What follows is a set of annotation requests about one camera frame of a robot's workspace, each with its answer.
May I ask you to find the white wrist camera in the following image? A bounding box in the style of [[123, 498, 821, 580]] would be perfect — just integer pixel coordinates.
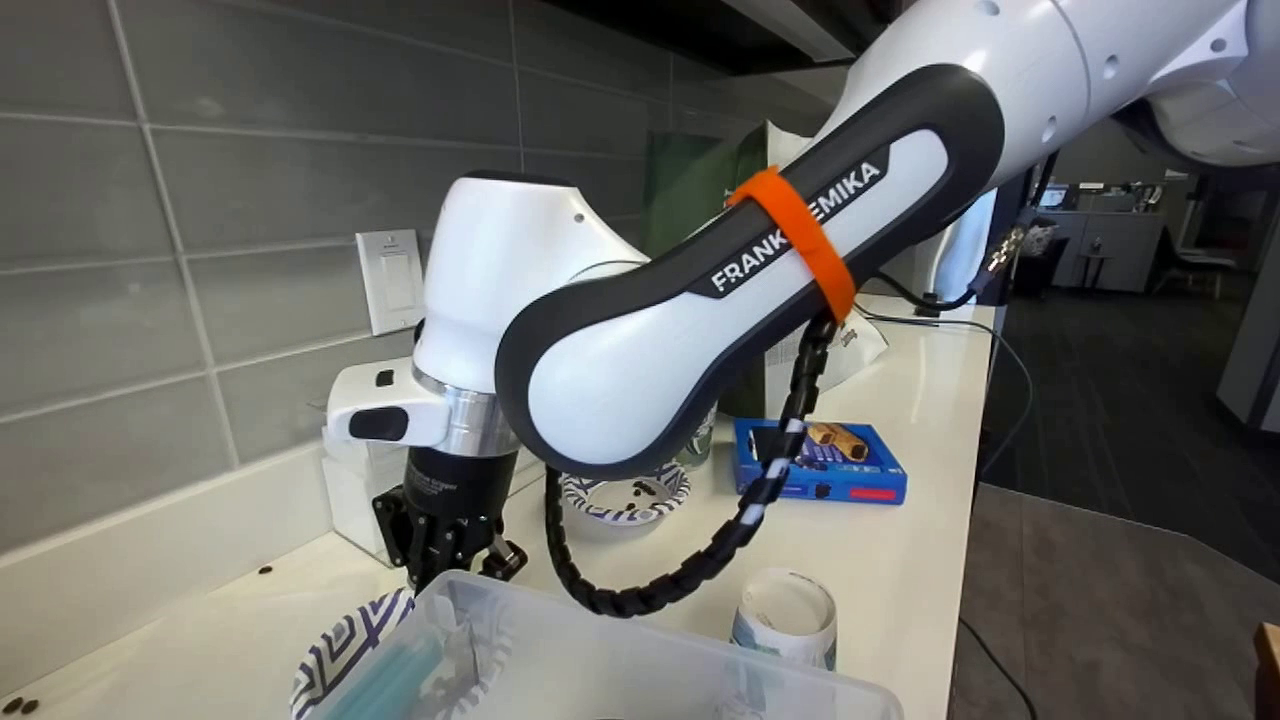
[[323, 360, 444, 446]]

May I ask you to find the green white paper cup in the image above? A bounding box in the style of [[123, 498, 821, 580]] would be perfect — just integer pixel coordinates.
[[732, 568, 834, 669]]

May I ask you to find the white wall outlet left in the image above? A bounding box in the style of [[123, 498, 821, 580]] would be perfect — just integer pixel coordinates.
[[354, 229, 424, 335]]

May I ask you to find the blue snack box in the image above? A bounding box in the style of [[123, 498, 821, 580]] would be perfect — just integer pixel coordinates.
[[732, 415, 906, 503]]

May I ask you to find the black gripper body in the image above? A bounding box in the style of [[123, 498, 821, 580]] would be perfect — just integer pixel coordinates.
[[371, 446, 522, 587]]

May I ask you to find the blue patterned bowl near bin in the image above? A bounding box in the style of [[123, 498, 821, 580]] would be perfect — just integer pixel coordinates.
[[286, 587, 417, 720]]

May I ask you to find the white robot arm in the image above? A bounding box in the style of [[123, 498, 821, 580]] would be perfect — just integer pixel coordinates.
[[343, 0, 1280, 580]]

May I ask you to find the black braided cable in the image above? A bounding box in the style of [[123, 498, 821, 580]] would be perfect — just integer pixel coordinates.
[[541, 311, 839, 620]]

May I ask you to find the blue patterned bowl near cup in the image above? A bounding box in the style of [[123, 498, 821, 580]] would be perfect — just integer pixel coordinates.
[[559, 458, 692, 530]]

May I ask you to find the clear plastic bin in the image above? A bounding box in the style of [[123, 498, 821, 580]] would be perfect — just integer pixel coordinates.
[[309, 571, 903, 720]]

